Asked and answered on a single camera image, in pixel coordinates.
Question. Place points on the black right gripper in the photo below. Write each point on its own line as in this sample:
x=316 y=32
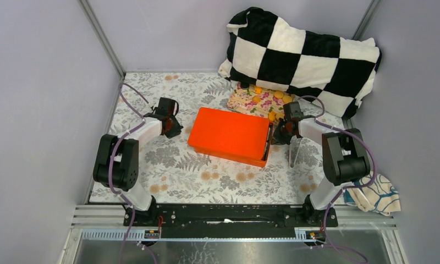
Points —
x=278 y=139

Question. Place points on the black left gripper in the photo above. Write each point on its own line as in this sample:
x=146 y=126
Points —
x=177 y=130

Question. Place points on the orange box lid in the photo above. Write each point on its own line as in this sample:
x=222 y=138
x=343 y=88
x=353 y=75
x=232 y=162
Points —
x=212 y=116

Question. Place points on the round swirl butter cookie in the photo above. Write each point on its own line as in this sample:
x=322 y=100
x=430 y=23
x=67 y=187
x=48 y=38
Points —
x=256 y=99

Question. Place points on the floral cookie tray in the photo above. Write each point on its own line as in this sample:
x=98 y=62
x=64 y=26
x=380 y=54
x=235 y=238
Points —
x=241 y=101

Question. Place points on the orange compartment cookie box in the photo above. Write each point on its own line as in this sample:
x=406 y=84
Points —
x=236 y=143

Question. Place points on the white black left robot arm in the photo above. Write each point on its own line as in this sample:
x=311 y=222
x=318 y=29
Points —
x=117 y=160

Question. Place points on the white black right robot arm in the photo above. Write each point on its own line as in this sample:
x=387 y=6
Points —
x=344 y=155

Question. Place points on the round tan biscuit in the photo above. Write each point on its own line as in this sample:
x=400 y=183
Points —
x=279 y=116
x=278 y=94
x=287 y=99

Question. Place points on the floral table mat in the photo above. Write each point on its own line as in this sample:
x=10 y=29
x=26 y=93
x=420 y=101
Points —
x=173 y=172

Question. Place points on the black sandwich cookie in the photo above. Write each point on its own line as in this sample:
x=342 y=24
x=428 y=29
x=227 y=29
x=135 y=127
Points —
x=244 y=86

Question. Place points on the black white checkered pillow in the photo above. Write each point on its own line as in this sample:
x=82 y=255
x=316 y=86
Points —
x=265 y=51

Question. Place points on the blue cream patterned cloth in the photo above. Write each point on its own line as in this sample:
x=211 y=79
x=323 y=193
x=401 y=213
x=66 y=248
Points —
x=380 y=197

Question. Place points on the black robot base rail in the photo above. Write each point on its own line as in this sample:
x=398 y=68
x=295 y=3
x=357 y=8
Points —
x=221 y=221

